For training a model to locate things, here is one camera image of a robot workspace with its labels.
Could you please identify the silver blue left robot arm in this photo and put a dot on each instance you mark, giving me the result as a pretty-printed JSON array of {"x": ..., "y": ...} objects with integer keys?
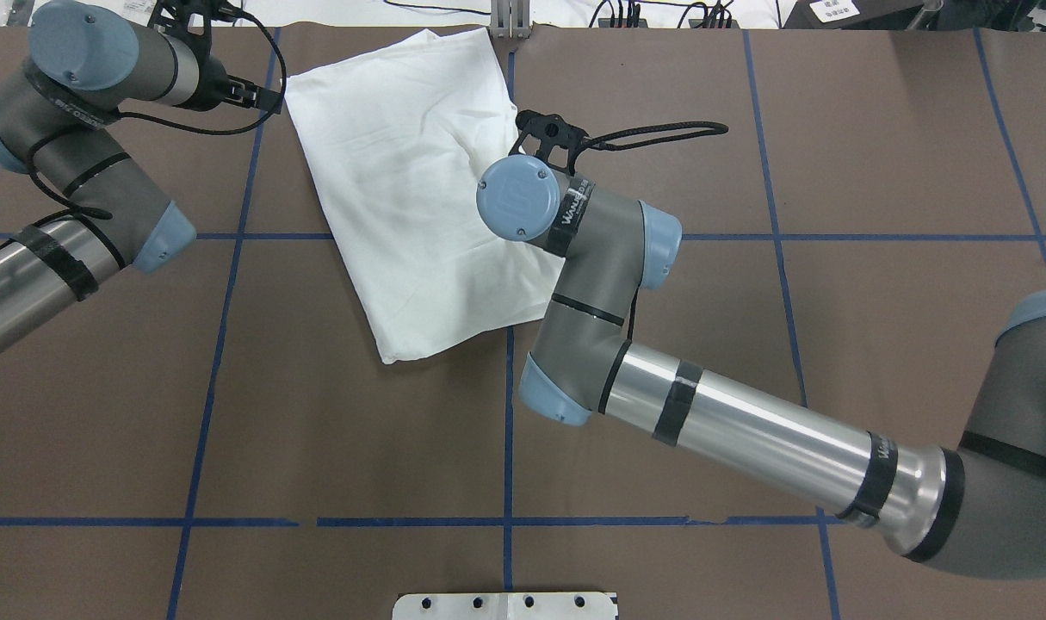
[{"x": 55, "y": 112}]

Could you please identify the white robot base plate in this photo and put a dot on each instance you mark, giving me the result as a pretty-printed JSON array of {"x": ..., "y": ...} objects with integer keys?
[{"x": 507, "y": 605}]

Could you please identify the usb hub with orange ports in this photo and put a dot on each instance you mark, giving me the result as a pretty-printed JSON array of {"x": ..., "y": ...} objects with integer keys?
[{"x": 700, "y": 15}]

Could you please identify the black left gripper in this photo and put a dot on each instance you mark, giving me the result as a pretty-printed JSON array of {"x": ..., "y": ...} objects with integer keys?
[{"x": 212, "y": 89}]

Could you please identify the aluminium frame post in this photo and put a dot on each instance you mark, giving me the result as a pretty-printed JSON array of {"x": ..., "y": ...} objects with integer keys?
[{"x": 510, "y": 19}]

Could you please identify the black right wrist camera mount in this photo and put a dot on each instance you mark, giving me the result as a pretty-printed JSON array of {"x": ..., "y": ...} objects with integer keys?
[{"x": 550, "y": 131}]

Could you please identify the white long-sleeve printed shirt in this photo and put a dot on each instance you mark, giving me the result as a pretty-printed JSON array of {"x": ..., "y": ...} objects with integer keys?
[{"x": 396, "y": 141}]

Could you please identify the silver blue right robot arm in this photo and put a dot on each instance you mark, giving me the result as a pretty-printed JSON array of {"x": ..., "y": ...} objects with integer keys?
[{"x": 978, "y": 510}]

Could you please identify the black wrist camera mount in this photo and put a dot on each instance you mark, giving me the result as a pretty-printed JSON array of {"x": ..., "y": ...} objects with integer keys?
[
  {"x": 550, "y": 131},
  {"x": 193, "y": 18}
]

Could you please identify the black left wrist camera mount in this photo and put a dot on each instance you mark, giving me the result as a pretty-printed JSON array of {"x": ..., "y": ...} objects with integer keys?
[{"x": 193, "y": 18}]

